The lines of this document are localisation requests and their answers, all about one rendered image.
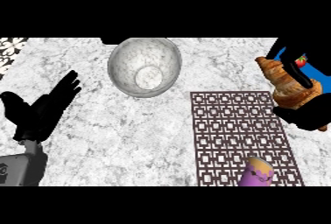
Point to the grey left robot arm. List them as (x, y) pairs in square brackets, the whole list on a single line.
[(21, 169)]

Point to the brown patterned placemat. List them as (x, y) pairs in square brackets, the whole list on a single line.
[(242, 137)]

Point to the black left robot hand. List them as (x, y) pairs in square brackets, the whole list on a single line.
[(41, 109)]

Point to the black and white patterned tile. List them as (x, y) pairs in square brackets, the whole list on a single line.
[(8, 52)]

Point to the brown croissant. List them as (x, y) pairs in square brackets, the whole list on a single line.
[(290, 84)]

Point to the blue box with strawberry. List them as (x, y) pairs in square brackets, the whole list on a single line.
[(317, 73)]

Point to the white marble bowl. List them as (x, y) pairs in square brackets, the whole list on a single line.
[(144, 67)]

